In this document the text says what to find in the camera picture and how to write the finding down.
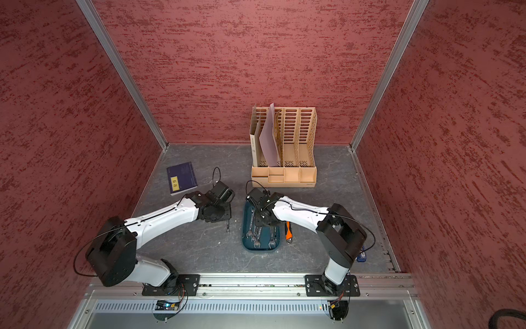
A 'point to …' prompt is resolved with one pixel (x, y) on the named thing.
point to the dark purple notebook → (181, 177)
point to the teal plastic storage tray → (248, 222)
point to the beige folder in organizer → (255, 135)
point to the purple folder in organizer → (268, 139)
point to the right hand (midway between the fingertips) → (264, 225)
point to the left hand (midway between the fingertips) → (225, 218)
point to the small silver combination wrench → (228, 226)
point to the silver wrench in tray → (273, 237)
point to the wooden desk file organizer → (295, 135)
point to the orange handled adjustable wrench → (288, 232)
